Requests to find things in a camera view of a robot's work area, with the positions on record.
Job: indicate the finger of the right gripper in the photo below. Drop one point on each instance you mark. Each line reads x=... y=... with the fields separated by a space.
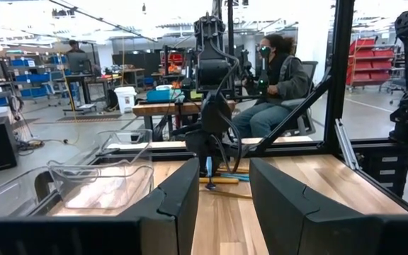
x=203 y=166
x=217 y=165

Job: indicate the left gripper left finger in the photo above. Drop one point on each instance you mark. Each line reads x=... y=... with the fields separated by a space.
x=83 y=237

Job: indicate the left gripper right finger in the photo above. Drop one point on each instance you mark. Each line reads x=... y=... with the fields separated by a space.
x=331 y=233

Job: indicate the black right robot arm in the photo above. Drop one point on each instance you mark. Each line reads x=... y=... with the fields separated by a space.
x=212 y=71

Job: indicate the wooden bench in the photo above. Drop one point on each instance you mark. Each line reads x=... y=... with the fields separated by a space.
x=161 y=108

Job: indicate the teal box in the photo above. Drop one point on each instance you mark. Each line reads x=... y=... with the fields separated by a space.
x=159 y=95

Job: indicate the black drawer unit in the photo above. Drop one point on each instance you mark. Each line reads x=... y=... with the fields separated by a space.
x=374 y=177

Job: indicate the white bucket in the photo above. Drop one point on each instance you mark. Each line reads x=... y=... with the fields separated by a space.
x=125 y=101

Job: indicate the person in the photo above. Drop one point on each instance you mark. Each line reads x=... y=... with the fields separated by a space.
x=73 y=46
x=289 y=81

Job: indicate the grey office chair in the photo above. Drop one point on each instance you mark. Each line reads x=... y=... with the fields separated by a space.
x=308 y=71

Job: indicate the black computer monitor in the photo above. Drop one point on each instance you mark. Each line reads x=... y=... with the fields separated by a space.
x=78 y=63

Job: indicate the shelf with blue bins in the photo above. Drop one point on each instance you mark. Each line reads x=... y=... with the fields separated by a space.
x=34 y=78

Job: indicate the red storage rack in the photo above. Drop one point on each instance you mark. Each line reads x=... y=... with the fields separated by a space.
x=367 y=56

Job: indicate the silver metal bracket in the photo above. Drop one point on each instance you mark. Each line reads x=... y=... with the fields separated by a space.
x=345 y=145

